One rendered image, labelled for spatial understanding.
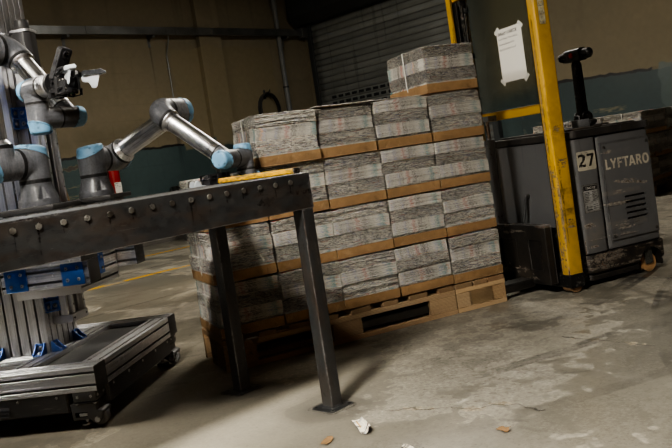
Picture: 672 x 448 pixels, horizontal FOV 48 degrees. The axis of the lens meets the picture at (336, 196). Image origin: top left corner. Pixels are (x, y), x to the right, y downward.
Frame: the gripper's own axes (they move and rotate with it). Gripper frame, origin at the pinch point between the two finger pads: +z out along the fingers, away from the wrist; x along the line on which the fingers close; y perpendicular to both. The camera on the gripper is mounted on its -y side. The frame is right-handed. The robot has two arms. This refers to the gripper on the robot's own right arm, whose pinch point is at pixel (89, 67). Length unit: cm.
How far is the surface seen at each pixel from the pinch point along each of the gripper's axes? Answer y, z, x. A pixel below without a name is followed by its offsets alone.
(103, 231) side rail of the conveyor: 54, 33, 25
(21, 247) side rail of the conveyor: 57, 29, 46
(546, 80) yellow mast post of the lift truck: -9, 82, -201
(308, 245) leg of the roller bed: 62, 47, -47
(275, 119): 7, -4, -100
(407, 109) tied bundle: 2, 30, -157
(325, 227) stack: 55, 3, -121
